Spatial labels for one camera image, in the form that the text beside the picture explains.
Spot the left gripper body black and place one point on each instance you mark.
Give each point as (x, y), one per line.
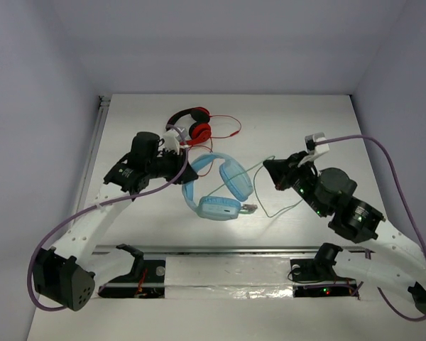
(179, 167)

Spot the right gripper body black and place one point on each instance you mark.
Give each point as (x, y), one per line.
(299, 178)

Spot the light blue headphones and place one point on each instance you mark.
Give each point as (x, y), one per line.
(235, 178)

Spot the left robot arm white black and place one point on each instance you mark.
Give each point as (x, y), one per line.
(64, 272)

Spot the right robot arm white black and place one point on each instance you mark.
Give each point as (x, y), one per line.
(330, 193)

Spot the red black headphones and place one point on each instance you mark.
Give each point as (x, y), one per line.
(200, 131)

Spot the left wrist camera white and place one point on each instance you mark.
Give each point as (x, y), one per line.
(172, 141)

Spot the aluminium rail left side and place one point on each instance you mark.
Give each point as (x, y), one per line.
(81, 194)

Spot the aluminium rail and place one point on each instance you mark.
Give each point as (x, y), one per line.
(81, 194)
(183, 250)

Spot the aluminium rail front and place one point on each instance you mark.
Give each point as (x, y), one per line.
(183, 250)

